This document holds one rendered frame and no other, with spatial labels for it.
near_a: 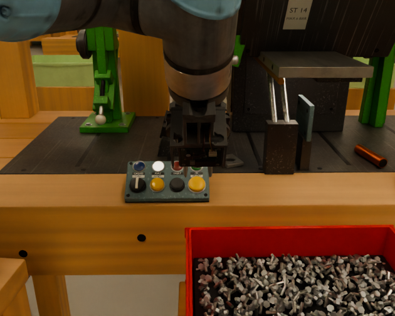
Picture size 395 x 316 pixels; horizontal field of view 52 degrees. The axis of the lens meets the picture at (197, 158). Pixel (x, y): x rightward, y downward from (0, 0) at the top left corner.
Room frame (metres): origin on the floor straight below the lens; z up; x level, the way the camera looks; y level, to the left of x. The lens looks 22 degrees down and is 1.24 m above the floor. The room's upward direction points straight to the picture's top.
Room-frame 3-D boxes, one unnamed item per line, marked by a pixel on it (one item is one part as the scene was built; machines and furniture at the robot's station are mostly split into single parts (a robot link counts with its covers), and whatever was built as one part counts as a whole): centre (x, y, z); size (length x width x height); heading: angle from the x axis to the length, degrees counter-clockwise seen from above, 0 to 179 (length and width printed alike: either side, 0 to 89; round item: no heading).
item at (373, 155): (0.83, -0.38, 0.91); 0.09 x 0.02 x 0.02; 12
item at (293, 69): (0.88, -0.21, 1.11); 0.39 x 0.16 x 0.03; 1
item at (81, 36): (1.09, 0.30, 1.12); 0.07 x 0.03 x 0.08; 1
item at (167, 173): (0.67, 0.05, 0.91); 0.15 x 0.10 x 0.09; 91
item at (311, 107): (0.82, -0.22, 0.97); 0.10 x 0.02 x 0.14; 1
